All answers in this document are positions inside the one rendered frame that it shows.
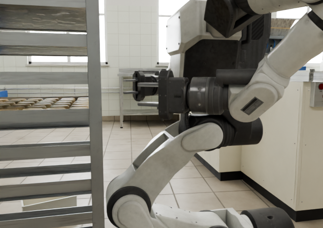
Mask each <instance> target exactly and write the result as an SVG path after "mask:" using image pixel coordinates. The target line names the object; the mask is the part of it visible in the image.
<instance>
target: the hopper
mask: <svg viewBox="0 0 323 228"><path fill-rule="evenodd" d="M295 20H296V19H280V18H271V34H270V36H286V34H287V33H288V31H289V30H290V28H291V27H292V25H293V23H294V22H295Z"/></svg>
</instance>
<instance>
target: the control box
mask: <svg viewBox="0 0 323 228"><path fill-rule="evenodd" d="M320 84H323V82H311V95H310V107H323V89H322V90H321V89H320V88H319V85H320Z"/></svg>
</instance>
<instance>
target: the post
mask: <svg viewBox="0 0 323 228"><path fill-rule="evenodd" d="M86 26H87V72H88V102H89V134H90V164H91V196H92V227H93V228H105V215H104V177H103V140H102V102H101V64H100V26H99V0H86Z"/></svg>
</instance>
